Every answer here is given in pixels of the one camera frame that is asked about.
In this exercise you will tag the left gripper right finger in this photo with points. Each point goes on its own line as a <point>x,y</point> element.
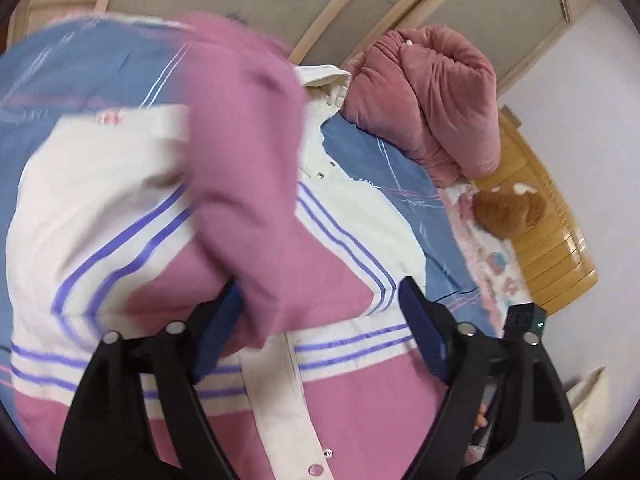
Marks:
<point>505,414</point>

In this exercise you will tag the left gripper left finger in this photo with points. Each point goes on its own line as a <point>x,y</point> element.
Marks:
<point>107,433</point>

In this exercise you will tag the pink and white jacket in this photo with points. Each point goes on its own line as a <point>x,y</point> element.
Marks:
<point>358,410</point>

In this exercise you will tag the pink patterned pillow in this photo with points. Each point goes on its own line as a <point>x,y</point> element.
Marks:
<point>491,262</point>

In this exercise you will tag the wooden headboard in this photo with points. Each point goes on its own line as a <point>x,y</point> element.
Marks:
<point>553,256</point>

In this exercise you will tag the brown plush toy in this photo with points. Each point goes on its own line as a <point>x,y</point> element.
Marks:
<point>508,211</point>

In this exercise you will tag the pink quilted blanket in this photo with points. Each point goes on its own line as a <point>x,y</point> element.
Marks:
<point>433,95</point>

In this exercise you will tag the blue plaid bed sheet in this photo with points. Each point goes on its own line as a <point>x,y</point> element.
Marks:
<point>400,185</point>

